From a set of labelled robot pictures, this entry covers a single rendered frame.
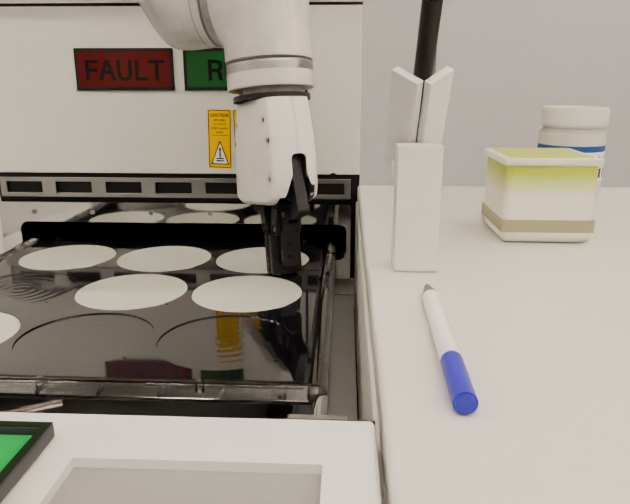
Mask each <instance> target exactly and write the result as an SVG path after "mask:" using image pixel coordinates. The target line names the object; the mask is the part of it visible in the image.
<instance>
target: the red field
mask: <svg viewBox="0 0 630 504"><path fill-rule="evenodd" d="M76 53H77V63H78V73H79V83H80V87H171V78H170V62H169V51H166V52H76Z"/></svg>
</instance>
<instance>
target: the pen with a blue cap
mask: <svg viewBox="0 0 630 504"><path fill-rule="evenodd" d="M422 300H423V304H424V307H425V311H426V314H427V318H428V321H429V325H430V328H431V332H432V335H433V339H434V342H435V346H436V349H437V353H438V356H439V360H440V363H441V367H442V370H443V374H444V377H445V381H446V384H447V388H448V391H449V395H450V398H451V402H452V405H453V408H454V410H455V411H456V412H457V413H459V414H462V415H468V414H471V413H473V412H474V411H475V410H476V409H477V407H478V399H477V396H476V393H475V391H474V388H473V385H472V382H471V380H470V377H469V374H468V372H467V369H466V366H465V363H464V361H463V358H462V355H461V353H460V350H459V347H458V344H457V342H456V339H455V336H454V334H453V331H452V328H451V325H450V323H449V320H448V317H447V315H446V312H445V309H444V306H443V304H442V301H441V298H440V296H439V293H438V292H437V291H436V290H435V289H434V288H432V287H431V286H430V285H429V284H426V285H425V286H424V291H423V296H422Z"/></svg>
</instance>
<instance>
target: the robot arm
mask: <svg viewBox="0 0 630 504"><path fill-rule="evenodd" d="M138 2H139V4H140V6H141V7H142V9H143V11H144V13H145V14H146V16H147V18H148V20H149V21H150V23H151V24H152V26H153V27H154V29H155V30H156V32H157V33H158V34H159V36H160V37H161V38H162V39H163V40H164V41H165V42H166V43H167V44H168V45H170V46H171V47H173V48H175V49H179V50H185V51H195V50H204V49H212V48H219V47H223V48H224V55H225V66H226V78H227V90H228V92H229V93H231V94H239V96H236V97H234V98H233V104H236V105H237V108H236V122H235V153H236V179H237V194H238V197H239V199H240V200H241V201H242V202H244V203H248V204H254V208H255V211H256V212H258V213H259V214H260V215H261V223H262V230H263V233H264V234H266V235H264V238H265V251H266V263H267V272H268V273H270V274H273V275H282V274H289V273H295V272H300V271H301V270H302V262H301V247H300V232H301V218H302V217H305V216H307V215H309V212H310V210H309V204H308V201H311V200H312V199H313V198H314V197H315V196H316V194H317V188H318V178H317V161H316V151H315V142H314V134H313V127H312V120H311V114H310V108H309V104H308V100H310V99H311V98H310V93H308V92H304V90H309V89H312V88H314V73H313V57H312V41H311V25H310V9H309V0H138Z"/></svg>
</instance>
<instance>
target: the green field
mask: <svg viewBox="0 0 630 504"><path fill-rule="evenodd" d="M186 64H187V82H188V87H227V78H226V66H225V55H224V51H186Z"/></svg>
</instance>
